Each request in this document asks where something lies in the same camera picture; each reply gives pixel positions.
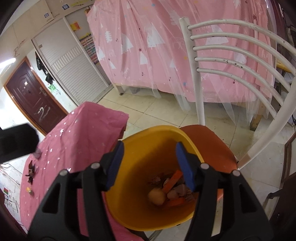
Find pink starry tablecloth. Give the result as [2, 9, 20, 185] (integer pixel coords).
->
[20, 102, 147, 240]

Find yellow trash bin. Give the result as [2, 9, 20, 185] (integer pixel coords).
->
[105, 126, 201, 231]

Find white metal chair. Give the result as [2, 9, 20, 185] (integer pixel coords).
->
[147, 16, 296, 241]

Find small orange box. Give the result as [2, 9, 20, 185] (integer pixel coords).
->
[165, 197, 189, 207]

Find black hanging bags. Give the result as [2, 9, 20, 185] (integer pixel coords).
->
[35, 52, 54, 85]

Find orange plastic cup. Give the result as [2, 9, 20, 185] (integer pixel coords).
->
[148, 188, 166, 205]

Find white louvered wardrobe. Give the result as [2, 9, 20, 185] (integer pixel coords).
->
[32, 7, 112, 105]

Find long orange box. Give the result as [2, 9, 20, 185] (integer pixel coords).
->
[162, 170, 183, 194]

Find dark red door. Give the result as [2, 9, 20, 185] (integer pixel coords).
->
[4, 57, 68, 135]

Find colourful wall chart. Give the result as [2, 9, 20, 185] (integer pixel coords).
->
[80, 34, 99, 65]

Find pink tree-print curtain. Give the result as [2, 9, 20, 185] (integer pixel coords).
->
[86, 0, 278, 112]

